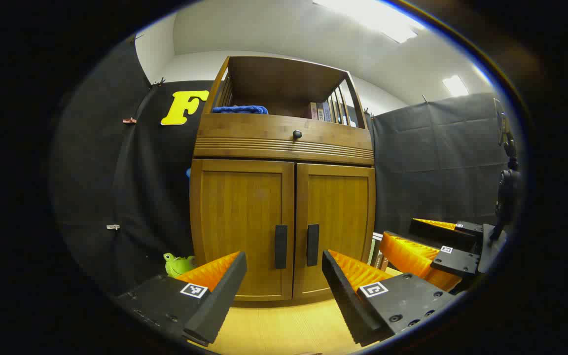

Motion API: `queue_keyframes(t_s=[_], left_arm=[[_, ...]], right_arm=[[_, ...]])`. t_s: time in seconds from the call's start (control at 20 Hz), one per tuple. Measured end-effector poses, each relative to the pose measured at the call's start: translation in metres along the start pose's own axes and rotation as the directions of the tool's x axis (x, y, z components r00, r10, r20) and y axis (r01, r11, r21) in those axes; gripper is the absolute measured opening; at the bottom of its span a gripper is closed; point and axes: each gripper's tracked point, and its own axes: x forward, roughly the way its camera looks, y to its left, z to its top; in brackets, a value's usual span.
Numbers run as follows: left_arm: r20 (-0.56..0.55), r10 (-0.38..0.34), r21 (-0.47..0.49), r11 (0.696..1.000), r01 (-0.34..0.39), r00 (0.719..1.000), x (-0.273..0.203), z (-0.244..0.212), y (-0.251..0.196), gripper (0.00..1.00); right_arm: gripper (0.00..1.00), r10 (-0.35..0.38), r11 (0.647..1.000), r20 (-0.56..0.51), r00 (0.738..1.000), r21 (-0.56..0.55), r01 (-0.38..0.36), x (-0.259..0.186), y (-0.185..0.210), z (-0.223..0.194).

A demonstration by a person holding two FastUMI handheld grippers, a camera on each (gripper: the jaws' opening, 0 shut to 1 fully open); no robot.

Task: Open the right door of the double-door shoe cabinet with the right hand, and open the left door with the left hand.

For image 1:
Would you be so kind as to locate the large ceiling light panel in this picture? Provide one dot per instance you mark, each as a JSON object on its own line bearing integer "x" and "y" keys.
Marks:
{"x": 377, "y": 17}

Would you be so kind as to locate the wooden double-door shoe cabinet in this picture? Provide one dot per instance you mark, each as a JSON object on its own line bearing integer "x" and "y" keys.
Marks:
{"x": 264, "y": 148}

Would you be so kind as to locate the black phone tripod stand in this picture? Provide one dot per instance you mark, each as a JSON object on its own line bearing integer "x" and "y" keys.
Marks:
{"x": 508, "y": 187}

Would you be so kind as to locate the red clip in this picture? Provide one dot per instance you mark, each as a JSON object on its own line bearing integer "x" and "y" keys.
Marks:
{"x": 129, "y": 121}

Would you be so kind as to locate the wooden cabinet door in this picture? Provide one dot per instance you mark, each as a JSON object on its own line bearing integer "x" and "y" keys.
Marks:
{"x": 343, "y": 217}
{"x": 242, "y": 217}

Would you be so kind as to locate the wooden cabinet drawer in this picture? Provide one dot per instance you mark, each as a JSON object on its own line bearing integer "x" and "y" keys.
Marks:
{"x": 244, "y": 135}

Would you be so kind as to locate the small ceiling light panel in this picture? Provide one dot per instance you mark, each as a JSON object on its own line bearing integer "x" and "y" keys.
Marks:
{"x": 455, "y": 86}

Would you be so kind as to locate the white box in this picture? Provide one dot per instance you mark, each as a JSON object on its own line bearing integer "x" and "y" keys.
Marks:
{"x": 376, "y": 251}

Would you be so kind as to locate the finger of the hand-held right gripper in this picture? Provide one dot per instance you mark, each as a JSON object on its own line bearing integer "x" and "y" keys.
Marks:
{"x": 454, "y": 264}
{"x": 437, "y": 234}

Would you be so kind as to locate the blue folded cloth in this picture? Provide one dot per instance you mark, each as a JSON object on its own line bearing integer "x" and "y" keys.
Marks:
{"x": 239, "y": 109}

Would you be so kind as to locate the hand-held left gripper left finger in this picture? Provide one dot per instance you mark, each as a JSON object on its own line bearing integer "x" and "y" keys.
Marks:
{"x": 220, "y": 301}

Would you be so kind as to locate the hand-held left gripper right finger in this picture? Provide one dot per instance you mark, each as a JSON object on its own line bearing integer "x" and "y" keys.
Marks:
{"x": 343, "y": 296}

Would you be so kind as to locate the grey book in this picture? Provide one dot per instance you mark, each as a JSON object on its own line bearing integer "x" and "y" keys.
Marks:
{"x": 327, "y": 112}

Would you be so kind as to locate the black clip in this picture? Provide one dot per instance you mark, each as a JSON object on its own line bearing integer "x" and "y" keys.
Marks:
{"x": 159, "y": 82}

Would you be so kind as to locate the silver clip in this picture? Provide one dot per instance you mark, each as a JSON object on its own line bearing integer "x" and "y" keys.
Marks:
{"x": 113, "y": 227}

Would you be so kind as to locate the green frog plush toy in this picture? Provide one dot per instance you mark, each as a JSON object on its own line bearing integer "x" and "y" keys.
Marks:
{"x": 178, "y": 266}

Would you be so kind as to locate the black backdrop cloth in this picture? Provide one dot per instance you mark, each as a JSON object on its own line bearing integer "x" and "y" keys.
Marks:
{"x": 437, "y": 162}
{"x": 116, "y": 172}

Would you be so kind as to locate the tan book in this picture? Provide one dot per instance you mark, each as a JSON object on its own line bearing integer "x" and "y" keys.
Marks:
{"x": 320, "y": 112}

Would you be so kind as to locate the brown book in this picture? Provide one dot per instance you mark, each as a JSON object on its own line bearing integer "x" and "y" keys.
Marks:
{"x": 313, "y": 111}

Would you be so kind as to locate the black drawer knob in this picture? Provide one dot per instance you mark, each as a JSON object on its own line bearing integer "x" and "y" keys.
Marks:
{"x": 297, "y": 134}

